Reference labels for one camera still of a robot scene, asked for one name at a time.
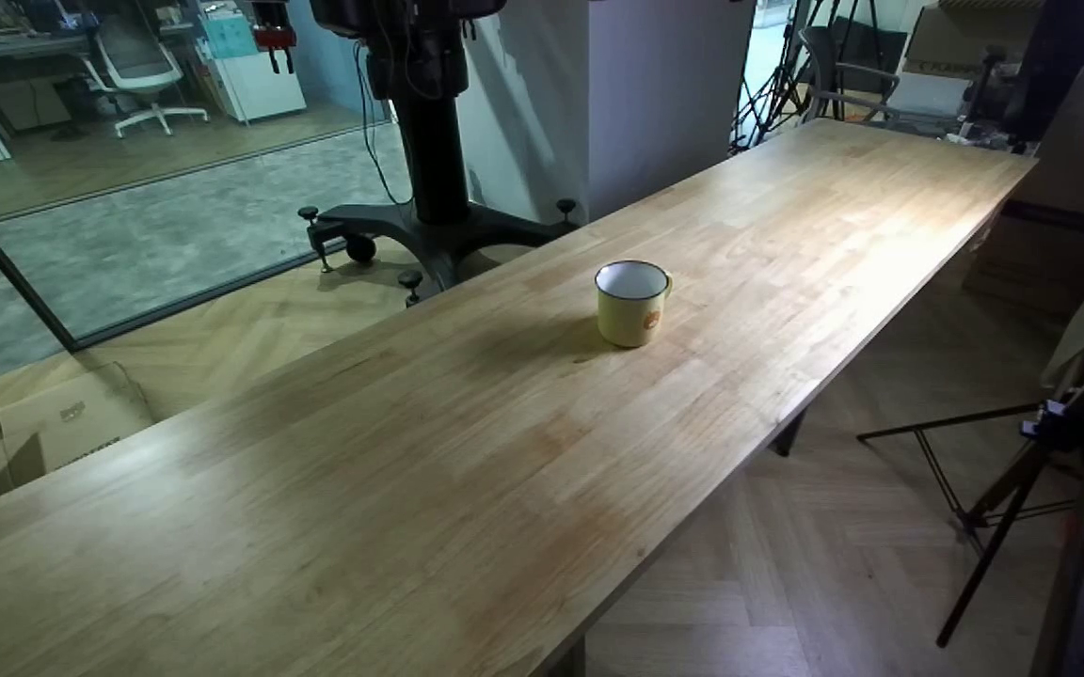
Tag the white office chair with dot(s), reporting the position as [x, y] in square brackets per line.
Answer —
[138, 67]

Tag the black tripod stand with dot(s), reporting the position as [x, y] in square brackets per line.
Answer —
[1049, 425]

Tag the white drawer cabinet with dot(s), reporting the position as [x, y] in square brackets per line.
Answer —
[241, 78]

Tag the black wheeled robot stand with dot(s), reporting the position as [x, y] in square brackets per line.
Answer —
[415, 67]

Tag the cardboard box on floor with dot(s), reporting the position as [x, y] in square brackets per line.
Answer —
[56, 425]

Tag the yellow enamel mug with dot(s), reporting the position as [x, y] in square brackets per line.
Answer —
[631, 304]

